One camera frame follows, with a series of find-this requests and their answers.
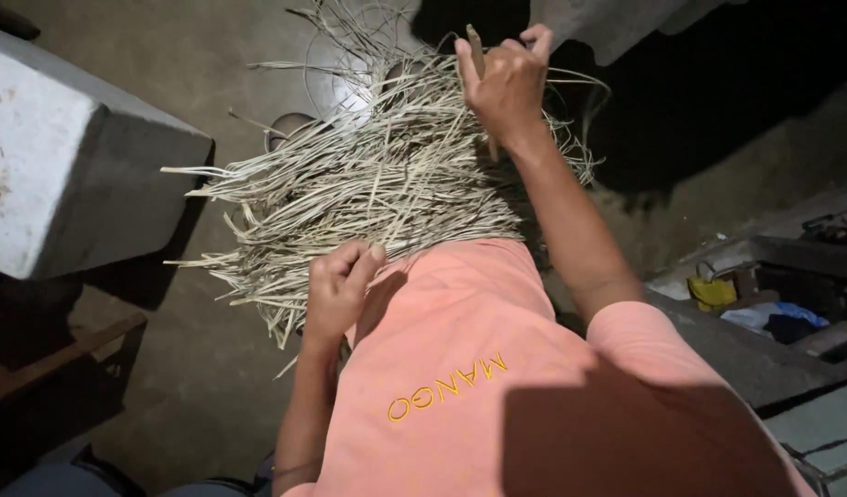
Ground thin wooden stick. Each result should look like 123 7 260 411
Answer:
465 24 501 164

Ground grey-blue trousers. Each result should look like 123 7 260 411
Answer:
0 445 276 497

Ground dark wooden bench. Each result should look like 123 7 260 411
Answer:
0 312 149 484

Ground person's left hand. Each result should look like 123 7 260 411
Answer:
305 239 388 342

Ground large white concrete block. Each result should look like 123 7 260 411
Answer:
0 24 215 281

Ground white round plate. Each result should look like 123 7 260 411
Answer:
305 28 397 133

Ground bundle of dried reed strips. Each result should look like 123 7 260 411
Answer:
160 0 612 381

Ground pink t-shirt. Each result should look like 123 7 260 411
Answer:
280 238 819 497

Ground grey concrete slab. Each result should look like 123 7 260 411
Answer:
529 0 745 67

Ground cluttered concrete shelf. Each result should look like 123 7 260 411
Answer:
644 183 847 415

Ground grey round bowl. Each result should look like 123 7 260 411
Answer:
264 112 321 153

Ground person's right hand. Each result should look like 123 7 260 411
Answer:
454 23 554 147

